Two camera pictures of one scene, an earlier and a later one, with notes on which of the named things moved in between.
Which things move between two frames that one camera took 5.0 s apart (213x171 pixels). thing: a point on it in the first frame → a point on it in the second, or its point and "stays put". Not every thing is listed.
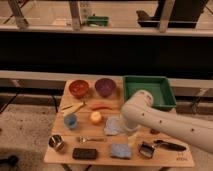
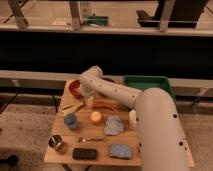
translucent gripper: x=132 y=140 → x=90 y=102
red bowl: x=78 y=87 stays put
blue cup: x=70 y=120 stays put
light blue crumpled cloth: x=112 y=126 stays put
